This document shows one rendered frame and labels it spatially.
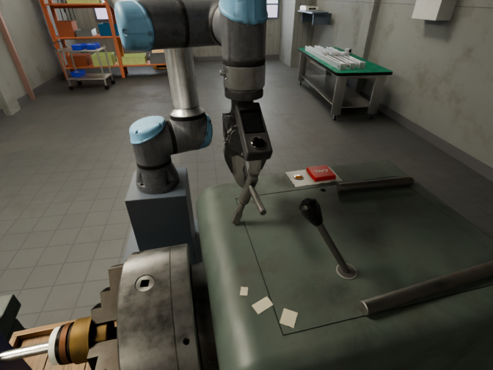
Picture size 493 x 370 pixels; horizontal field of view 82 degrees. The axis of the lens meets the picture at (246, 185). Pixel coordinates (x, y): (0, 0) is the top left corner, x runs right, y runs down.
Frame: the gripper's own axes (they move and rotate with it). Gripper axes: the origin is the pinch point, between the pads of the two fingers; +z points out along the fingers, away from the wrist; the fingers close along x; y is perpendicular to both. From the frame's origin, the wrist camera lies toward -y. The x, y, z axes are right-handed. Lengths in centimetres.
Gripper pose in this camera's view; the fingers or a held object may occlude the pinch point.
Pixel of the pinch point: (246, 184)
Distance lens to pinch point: 61.9
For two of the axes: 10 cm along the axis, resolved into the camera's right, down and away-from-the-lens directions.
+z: 0.0, 8.3, 5.6
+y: -2.3, -5.4, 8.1
